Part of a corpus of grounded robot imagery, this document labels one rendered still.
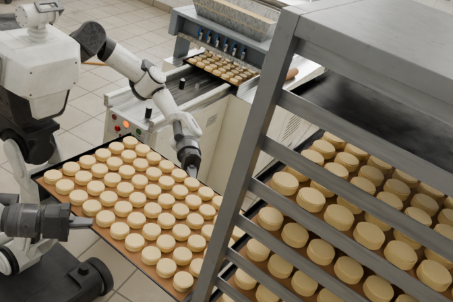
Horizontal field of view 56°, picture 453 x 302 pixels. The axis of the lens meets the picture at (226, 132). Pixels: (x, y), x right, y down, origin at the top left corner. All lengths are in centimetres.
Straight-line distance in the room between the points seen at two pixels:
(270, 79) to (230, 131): 204
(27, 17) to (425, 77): 114
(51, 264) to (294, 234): 167
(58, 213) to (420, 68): 94
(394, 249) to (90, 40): 121
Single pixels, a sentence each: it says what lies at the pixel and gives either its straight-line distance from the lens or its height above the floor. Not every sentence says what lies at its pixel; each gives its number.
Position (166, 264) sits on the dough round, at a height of 109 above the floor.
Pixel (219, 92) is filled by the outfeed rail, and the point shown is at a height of 88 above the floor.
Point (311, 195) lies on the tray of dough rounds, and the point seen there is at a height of 151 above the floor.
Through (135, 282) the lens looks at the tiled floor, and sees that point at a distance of 249.
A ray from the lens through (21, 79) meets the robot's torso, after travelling 144.
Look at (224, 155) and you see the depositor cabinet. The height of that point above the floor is 42.
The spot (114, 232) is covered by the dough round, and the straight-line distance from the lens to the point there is 120.
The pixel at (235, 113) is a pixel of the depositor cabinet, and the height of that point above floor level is 73.
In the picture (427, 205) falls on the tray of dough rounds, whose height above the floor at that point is 151.
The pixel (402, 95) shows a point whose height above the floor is 177.
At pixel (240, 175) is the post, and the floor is 153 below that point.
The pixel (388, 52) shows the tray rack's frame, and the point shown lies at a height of 182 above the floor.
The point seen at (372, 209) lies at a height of 159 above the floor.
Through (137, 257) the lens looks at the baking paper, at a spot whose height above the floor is 107.
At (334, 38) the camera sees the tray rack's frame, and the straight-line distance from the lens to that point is 60.
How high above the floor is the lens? 196
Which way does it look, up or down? 31 degrees down
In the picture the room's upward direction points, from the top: 16 degrees clockwise
